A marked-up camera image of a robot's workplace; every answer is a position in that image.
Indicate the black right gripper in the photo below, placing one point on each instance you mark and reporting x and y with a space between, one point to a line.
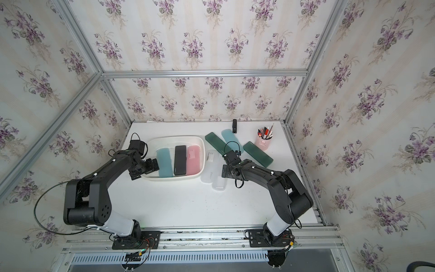
225 170

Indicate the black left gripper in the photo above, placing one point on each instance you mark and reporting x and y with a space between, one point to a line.
150 168

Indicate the clear frosted pencil case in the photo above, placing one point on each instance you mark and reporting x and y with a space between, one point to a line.
219 183
210 171

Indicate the teal pencil case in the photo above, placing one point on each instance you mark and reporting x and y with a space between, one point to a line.
165 163

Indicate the black pencil case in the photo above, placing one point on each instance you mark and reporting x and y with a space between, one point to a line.
180 160

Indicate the white plastic storage box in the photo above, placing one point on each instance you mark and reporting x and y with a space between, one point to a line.
171 143

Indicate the pink pencil case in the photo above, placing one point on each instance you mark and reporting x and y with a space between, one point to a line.
193 160

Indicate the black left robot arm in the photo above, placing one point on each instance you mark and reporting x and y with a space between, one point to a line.
87 200

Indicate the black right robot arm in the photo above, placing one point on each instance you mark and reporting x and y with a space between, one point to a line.
290 197

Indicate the dark green pencil case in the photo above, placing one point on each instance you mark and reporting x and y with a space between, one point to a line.
217 143
257 154

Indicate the light blue pencil case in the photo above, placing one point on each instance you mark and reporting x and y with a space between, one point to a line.
231 142

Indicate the pink pen cup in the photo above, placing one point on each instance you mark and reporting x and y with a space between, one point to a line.
264 136

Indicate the small black device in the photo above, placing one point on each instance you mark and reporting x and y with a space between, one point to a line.
234 126

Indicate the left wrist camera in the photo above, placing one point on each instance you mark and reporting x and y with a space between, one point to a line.
140 146

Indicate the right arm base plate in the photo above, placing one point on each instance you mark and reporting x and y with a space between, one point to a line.
270 238

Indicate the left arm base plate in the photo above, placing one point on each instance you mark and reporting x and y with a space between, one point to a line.
136 240

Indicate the aluminium rail frame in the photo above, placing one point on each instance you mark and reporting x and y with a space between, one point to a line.
205 245

